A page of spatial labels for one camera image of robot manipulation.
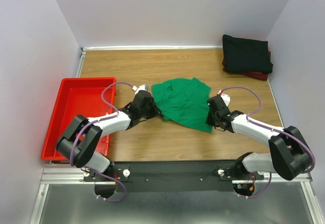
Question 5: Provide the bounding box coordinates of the green t-shirt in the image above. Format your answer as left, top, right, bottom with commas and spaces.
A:
152, 78, 212, 133

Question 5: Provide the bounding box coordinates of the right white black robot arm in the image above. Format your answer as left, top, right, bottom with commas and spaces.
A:
206, 94, 315, 180

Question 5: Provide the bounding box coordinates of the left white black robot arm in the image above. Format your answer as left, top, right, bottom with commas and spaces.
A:
55, 90, 161, 181

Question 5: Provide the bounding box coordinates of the dark red folded t-shirt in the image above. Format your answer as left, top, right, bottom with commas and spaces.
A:
221, 51, 271, 81

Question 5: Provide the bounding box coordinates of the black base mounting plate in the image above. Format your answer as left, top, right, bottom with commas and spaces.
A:
83, 159, 265, 193

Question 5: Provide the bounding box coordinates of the black folded t-shirt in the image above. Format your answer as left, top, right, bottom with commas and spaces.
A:
222, 35, 273, 74

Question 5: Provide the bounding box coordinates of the red plastic bin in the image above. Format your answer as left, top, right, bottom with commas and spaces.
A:
41, 77, 116, 161

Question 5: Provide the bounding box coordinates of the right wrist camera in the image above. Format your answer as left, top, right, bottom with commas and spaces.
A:
220, 94, 231, 107

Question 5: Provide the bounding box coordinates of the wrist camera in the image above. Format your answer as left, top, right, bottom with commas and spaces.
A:
135, 84, 149, 94
220, 94, 231, 107

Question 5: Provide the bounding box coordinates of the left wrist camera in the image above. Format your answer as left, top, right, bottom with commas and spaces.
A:
135, 84, 149, 94

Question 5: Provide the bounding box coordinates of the aluminium frame rail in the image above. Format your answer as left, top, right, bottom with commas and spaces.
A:
30, 164, 324, 223

